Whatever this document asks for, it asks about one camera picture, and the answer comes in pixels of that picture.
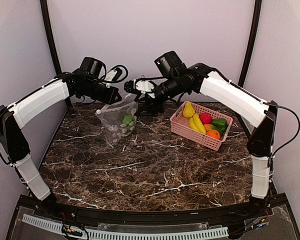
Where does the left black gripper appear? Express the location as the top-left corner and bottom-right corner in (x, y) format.
(79, 78), (123, 105)

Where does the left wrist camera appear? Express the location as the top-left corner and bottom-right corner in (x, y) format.
(100, 64), (129, 88)

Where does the left black frame post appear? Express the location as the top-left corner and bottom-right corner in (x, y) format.
(40, 0), (62, 75)

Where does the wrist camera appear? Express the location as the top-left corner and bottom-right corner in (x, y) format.
(100, 64), (129, 88)
(133, 76), (158, 100)

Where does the right black frame post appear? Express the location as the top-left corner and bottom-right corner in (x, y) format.
(238, 0), (262, 87)

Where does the pink plastic basket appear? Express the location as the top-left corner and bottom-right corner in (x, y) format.
(169, 101), (233, 151)

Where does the yellow toy banana bunch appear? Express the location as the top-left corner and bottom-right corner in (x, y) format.
(188, 113), (207, 135)

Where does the black frame post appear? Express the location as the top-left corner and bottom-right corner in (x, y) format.
(40, 0), (62, 75)
(238, 0), (262, 87)

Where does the green toy pepper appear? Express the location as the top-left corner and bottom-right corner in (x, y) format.
(211, 118), (228, 135)

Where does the yellow toy pear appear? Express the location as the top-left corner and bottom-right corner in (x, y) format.
(182, 101), (196, 118)

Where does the white slotted cable duct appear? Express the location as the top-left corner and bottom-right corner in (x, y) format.
(22, 214), (229, 240)

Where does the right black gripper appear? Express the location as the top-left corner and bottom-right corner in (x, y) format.
(134, 73), (189, 115)

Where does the green toy watermelon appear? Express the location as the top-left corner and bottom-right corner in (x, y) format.
(120, 115), (136, 129)

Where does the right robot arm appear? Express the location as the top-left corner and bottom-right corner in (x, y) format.
(124, 51), (280, 217)

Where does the clear zip top bag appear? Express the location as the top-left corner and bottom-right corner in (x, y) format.
(95, 92), (138, 145)

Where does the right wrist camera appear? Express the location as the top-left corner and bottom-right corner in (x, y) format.
(133, 76), (158, 100)

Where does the orange green toy mango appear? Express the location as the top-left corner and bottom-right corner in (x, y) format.
(203, 124), (215, 132)

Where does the black front rail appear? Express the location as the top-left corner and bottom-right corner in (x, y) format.
(12, 193), (300, 239)

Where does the red toy apple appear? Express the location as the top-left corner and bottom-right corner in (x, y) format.
(199, 113), (213, 125)

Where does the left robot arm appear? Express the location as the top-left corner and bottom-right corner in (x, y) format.
(0, 57), (128, 218)

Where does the orange toy orange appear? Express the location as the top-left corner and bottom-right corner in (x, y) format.
(206, 129), (221, 140)

